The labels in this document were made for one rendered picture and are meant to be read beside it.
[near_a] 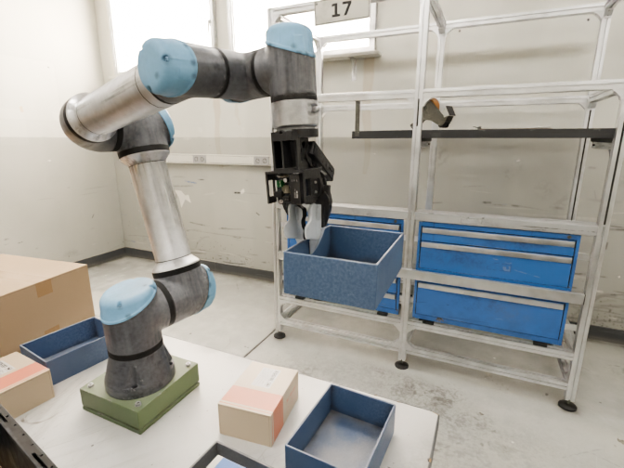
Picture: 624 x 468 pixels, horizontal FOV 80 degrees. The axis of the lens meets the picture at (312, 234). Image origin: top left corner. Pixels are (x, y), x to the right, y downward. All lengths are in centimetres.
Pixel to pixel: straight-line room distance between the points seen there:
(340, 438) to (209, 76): 72
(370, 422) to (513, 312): 140
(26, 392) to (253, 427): 54
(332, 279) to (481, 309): 167
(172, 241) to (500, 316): 171
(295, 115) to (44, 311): 103
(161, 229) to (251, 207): 259
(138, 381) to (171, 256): 28
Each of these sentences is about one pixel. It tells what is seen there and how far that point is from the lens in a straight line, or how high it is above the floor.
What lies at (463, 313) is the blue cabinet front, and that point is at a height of 40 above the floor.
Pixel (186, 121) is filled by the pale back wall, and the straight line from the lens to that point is 389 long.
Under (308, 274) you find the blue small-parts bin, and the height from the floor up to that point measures 111.
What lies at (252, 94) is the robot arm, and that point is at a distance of 68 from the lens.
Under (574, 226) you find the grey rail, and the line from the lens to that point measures 206.
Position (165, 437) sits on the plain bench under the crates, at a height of 70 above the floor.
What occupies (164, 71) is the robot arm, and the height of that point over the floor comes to 139.
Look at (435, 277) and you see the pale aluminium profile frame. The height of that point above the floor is 60.
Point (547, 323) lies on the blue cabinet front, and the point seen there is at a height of 43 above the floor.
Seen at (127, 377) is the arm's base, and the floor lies 81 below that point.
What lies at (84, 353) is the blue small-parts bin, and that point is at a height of 75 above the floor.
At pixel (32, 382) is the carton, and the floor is 76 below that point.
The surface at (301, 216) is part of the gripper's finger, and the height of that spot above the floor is 117.
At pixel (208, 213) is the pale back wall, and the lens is 383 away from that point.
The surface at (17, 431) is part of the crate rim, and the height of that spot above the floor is 93.
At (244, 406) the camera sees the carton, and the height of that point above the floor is 77.
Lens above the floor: 131
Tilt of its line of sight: 14 degrees down
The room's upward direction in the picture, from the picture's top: straight up
